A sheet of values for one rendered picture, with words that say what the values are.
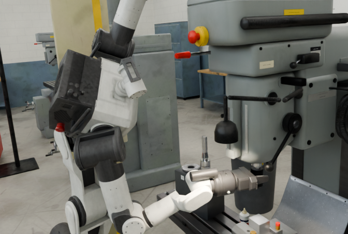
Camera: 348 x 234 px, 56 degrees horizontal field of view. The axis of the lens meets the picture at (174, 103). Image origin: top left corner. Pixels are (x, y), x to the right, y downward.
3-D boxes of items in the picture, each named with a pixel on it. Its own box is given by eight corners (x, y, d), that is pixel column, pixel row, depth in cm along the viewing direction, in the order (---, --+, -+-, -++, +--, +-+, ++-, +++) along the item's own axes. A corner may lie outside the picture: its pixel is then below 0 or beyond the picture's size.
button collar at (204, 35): (204, 46, 98) (203, 26, 97) (192, 46, 104) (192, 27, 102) (209, 46, 99) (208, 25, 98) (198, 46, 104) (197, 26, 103)
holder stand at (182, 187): (207, 220, 152) (205, 180, 147) (176, 204, 168) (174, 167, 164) (225, 210, 159) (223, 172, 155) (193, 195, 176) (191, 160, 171)
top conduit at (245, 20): (248, 29, 88) (248, 16, 87) (237, 30, 92) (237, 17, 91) (350, 23, 110) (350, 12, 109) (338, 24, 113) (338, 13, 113)
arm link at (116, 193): (114, 245, 110) (97, 188, 104) (114, 222, 123) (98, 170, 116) (147, 236, 112) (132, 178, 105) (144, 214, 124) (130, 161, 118)
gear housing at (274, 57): (255, 77, 98) (255, 44, 96) (206, 72, 119) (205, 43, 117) (327, 66, 114) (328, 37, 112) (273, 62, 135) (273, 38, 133)
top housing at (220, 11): (231, 46, 91) (230, -15, 87) (182, 45, 113) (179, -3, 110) (337, 36, 113) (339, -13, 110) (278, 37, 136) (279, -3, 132)
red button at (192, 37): (193, 44, 98) (192, 30, 97) (186, 44, 101) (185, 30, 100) (202, 43, 99) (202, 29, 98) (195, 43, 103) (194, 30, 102)
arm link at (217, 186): (223, 201, 117) (193, 206, 115) (213, 182, 127) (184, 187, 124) (226, 175, 113) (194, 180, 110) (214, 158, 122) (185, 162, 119)
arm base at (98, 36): (86, 62, 131) (91, 55, 121) (93, 33, 134) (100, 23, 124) (121, 74, 137) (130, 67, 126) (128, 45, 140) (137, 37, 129)
